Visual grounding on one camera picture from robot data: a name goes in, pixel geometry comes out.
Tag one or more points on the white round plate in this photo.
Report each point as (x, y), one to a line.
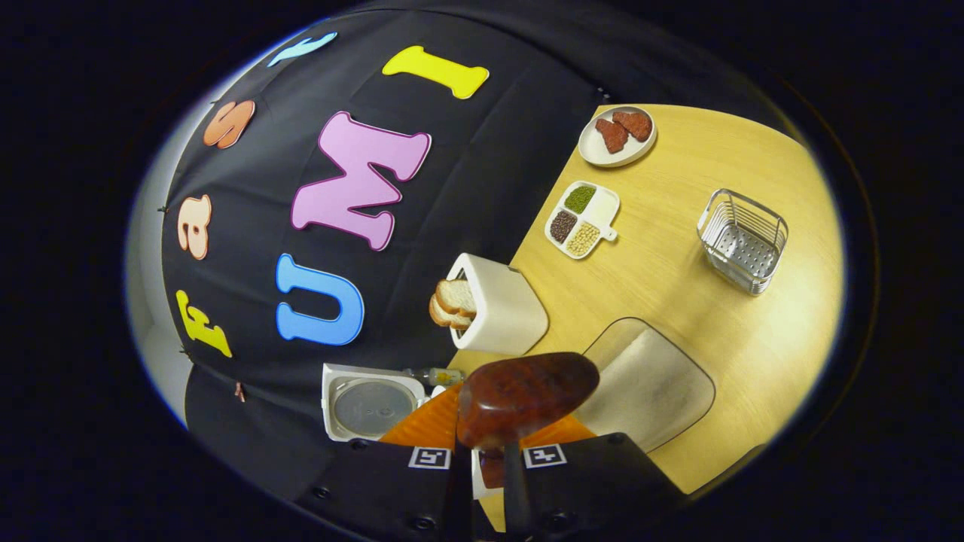
(595, 150)

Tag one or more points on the clear container of rice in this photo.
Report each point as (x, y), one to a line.
(648, 384)

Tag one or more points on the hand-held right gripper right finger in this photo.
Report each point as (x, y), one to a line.
(587, 482)

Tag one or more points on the white toaster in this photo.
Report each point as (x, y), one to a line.
(504, 309)

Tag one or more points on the red meat slice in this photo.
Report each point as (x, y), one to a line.
(612, 136)
(634, 125)

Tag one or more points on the brown wooden spoon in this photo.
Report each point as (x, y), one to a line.
(527, 391)

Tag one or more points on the small glass bottle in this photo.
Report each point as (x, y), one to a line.
(437, 376)

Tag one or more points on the white divided grain dish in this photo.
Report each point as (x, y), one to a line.
(581, 220)

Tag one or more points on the white rice cooker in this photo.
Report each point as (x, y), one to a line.
(373, 406)

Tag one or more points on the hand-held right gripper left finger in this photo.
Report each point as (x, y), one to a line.
(392, 489)

